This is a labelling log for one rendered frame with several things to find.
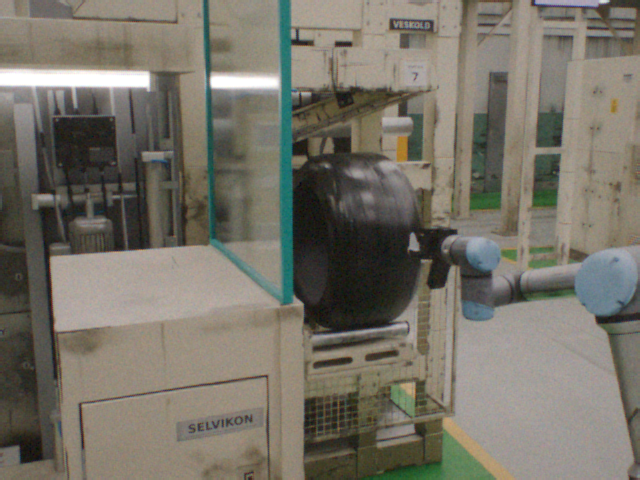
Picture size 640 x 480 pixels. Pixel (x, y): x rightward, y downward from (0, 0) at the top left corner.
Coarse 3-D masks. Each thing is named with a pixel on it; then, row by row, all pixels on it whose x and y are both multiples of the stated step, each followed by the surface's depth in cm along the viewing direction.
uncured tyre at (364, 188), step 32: (320, 160) 209; (352, 160) 207; (384, 160) 210; (320, 192) 202; (352, 192) 196; (384, 192) 199; (320, 224) 245; (352, 224) 193; (384, 224) 195; (416, 224) 199; (320, 256) 245; (352, 256) 193; (384, 256) 195; (320, 288) 239; (352, 288) 196; (384, 288) 199; (416, 288) 206; (320, 320) 213; (352, 320) 205; (384, 320) 213
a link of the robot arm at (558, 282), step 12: (576, 264) 151; (504, 276) 165; (516, 276) 164; (528, 276) 161; (540, 276) 157; (552, 276) 154; (564, 276) 151; (516, 288) 163; (528, 288) 160; (540, 288) 157; (552, 288) 154; (564, 288) 151; (516, 300) 165; (528, 300) 163
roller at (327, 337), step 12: (372, 324) 214; (384, 324) 215; (396, 324) 216; (408, 324) 217; (324, 336) 207; (336, 336) 208; (348, 336) 209; (360, 336) 211; (372, 336) 213; (384, 336) 215
